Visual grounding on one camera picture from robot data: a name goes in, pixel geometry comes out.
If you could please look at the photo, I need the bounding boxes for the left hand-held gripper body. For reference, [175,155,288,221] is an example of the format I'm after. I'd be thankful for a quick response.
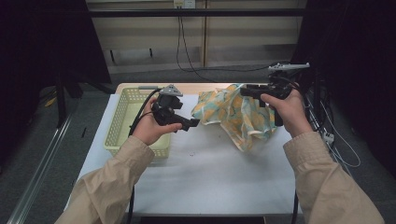
[151,84,184,127]

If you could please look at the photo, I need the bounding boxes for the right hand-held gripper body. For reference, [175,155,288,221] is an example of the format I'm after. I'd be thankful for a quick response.
[263,62,311,127]

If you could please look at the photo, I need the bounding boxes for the orange slice print fabric bag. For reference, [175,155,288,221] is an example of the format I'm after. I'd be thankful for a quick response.
[191,82,278,153]

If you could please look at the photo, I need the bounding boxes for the pale green perforated plastic basket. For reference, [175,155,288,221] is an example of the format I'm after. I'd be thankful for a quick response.
[103,86,173,160]

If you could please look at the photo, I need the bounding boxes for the person's left hand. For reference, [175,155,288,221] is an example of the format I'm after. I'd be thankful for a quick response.
[132,99,183,147]

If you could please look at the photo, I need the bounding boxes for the person's right hand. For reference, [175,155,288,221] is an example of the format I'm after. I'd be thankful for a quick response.
[260,83,314,139]

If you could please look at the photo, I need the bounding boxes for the black metal stand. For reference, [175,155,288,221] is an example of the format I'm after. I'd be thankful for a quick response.
[55,72,68,129]
[309,69,326,134]

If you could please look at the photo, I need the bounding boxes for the white power strip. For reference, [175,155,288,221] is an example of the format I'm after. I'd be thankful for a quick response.
[323,131,336,145]

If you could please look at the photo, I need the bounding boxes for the black curtain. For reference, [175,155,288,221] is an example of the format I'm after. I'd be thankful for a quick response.
[0,0,112,162]
[290,0,396,176]

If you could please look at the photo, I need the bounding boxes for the black metal crossbar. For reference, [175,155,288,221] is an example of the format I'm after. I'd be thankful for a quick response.
[88,7,308,19]

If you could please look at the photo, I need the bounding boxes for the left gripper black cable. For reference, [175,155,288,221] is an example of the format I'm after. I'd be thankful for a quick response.
[125,88,163,224]

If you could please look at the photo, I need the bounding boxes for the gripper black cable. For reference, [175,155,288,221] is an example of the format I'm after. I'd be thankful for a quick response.
[290,189,300,224]
[125,88,163,224]

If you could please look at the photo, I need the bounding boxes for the black wall cable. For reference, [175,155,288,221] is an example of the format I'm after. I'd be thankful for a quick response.
[179,15,281,74]
[176,7,216,82]

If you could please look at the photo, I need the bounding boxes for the white floor cable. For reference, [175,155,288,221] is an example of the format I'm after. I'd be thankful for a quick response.
[319,101,362,169]

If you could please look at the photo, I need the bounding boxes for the white wall outlet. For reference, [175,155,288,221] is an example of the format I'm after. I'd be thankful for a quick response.
[173,0,196,9]

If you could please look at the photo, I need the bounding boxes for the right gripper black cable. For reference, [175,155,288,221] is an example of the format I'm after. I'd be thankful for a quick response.
[290,189,300,224]

